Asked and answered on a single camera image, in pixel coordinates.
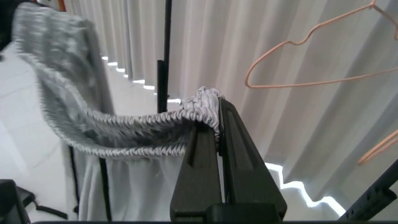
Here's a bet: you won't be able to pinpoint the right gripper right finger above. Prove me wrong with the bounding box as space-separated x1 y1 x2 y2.
217 98 287 222

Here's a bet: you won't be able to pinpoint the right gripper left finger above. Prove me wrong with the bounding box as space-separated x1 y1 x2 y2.
170 123 223 222

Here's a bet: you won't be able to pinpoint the pale grey shorts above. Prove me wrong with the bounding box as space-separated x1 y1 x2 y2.
11 2 225 222

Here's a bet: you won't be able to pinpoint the pink clothes hanger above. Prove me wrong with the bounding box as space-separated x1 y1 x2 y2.
244 0 398 90
356 128 398 166

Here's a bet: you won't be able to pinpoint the white curtain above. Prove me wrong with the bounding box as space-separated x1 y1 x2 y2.
63 0 398 205

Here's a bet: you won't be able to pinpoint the black cable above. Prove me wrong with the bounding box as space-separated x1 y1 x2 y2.
32 200 68 220

